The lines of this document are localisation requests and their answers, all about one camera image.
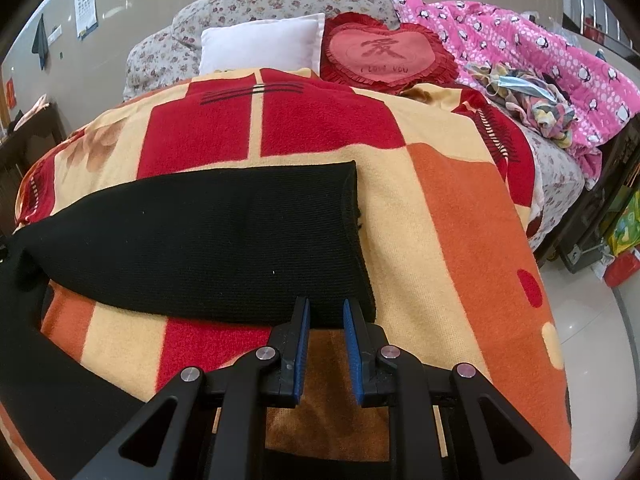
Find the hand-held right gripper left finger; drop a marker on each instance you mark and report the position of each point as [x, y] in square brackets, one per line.
[303, 360]

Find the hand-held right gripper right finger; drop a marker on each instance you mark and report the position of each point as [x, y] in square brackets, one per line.
[353, 360]

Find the black pants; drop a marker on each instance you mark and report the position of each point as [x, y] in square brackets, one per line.
[200, 240]

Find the red orange yellow printed blanket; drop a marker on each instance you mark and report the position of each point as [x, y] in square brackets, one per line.
[450, 260]

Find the floral bed sheet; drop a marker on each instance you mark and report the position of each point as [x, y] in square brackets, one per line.
[555, 175]

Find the red bag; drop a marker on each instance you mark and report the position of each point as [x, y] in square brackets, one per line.
[622, 272]

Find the green yellow bag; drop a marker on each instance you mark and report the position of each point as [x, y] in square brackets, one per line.
[622, 220]

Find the colourful crumpled cloth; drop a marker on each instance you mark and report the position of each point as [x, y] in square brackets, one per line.
[545, 117]

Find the red heart-shaped cushion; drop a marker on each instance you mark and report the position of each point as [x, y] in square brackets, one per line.
[385, 50]

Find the white pillow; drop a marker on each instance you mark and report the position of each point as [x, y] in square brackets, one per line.
[260, 45]

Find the blue face mask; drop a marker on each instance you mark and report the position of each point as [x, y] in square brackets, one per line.
[525, 87]

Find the dark wooden furniture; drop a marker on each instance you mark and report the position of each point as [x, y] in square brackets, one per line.
[30, 135]

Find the pink penguin-print quilt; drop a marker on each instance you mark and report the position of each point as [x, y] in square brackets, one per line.
[500, 35]

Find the floral padded headboard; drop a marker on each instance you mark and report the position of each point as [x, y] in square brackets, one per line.
[280, 0]

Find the dark bed frame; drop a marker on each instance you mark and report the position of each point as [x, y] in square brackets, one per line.
[595, 200]

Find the red wall sign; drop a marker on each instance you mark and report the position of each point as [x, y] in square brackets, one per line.
[10, 92]

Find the white wall switch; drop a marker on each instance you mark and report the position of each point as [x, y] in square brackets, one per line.
[54, 34]

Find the dark cloth on wall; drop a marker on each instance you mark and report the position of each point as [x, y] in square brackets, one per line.
[40, 42]

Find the white wall poster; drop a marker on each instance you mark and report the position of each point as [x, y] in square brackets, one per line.
[86, 5]

